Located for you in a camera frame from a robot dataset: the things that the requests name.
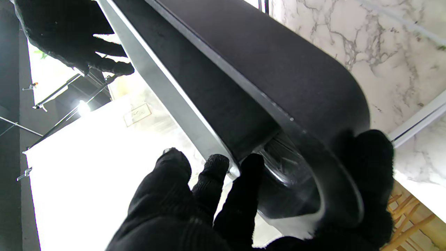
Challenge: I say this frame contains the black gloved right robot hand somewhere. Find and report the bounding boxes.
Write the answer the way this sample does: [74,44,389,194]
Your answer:
[14,0,135,76]

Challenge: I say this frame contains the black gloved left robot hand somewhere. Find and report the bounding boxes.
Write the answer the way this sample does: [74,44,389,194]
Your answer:
[106,130,395,251]

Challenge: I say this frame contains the silver rectangular baking tray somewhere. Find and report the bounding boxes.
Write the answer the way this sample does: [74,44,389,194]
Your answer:
[97,0,241,179]

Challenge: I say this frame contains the large black patterned baking tray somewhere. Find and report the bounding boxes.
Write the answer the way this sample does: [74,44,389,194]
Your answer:
[111,0,370,229]

